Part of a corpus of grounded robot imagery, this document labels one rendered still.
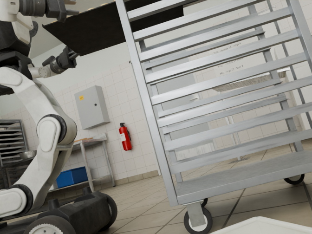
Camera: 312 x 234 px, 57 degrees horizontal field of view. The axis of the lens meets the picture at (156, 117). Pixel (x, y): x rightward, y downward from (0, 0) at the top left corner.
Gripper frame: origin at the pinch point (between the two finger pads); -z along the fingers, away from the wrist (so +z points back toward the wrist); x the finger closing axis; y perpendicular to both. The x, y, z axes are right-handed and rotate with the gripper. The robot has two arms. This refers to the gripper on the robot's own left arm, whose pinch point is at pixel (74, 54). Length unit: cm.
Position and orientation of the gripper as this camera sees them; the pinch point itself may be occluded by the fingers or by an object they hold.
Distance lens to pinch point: 165.7
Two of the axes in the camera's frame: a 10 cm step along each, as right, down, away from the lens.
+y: 6.0, -0.5, 8.0
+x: -2.7, -9.5, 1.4
